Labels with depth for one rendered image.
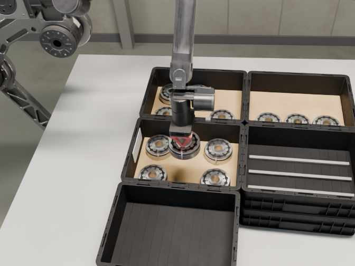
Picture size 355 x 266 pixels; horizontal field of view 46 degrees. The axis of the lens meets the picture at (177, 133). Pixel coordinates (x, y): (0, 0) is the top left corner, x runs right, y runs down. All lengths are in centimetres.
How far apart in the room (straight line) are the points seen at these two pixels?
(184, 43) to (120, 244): 66
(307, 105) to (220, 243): 72
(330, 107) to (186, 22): 83
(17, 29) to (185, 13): 88
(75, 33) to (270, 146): 85
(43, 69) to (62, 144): 171
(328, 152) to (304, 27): 196
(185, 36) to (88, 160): 81
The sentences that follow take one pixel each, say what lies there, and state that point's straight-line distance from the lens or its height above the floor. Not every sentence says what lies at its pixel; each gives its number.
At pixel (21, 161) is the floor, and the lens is 287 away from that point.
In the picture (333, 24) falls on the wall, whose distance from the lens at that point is 348.
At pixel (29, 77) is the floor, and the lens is 350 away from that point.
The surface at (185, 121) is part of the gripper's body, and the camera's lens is 123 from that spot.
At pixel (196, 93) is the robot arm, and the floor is 124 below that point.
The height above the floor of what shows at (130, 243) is 83.
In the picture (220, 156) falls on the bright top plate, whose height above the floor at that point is 86.
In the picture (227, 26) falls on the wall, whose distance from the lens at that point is 342.
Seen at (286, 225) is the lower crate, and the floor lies 74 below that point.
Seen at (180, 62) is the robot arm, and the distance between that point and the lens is 116.
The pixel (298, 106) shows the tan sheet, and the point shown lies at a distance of 176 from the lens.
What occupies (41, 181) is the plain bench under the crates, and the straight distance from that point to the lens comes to 178.
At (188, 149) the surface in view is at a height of 103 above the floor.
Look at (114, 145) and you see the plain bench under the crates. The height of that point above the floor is 70.
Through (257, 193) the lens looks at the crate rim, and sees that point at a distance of 135.
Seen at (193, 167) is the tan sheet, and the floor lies 83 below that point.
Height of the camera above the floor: 204
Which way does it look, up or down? 47 degrees down
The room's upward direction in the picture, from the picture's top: 6 degrees counter-clockwise
